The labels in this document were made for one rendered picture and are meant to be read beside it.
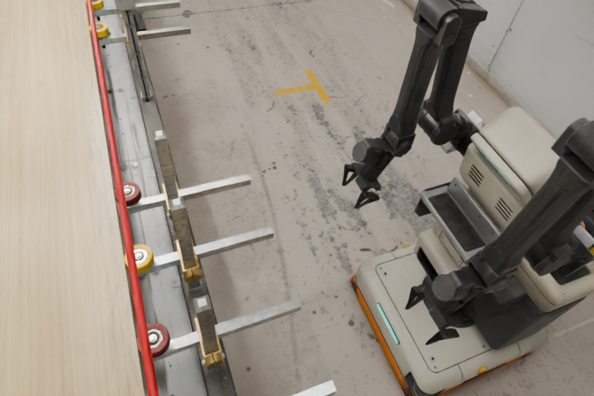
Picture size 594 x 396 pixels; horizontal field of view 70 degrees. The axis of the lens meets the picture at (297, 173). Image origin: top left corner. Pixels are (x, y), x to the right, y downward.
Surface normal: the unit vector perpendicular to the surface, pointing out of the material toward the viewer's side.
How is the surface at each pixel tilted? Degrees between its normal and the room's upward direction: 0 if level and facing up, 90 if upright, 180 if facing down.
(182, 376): 0
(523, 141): 42
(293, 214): 0
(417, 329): 0
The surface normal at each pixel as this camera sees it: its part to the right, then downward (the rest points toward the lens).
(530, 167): -0.56, -0.32
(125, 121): 0.09, -0.65
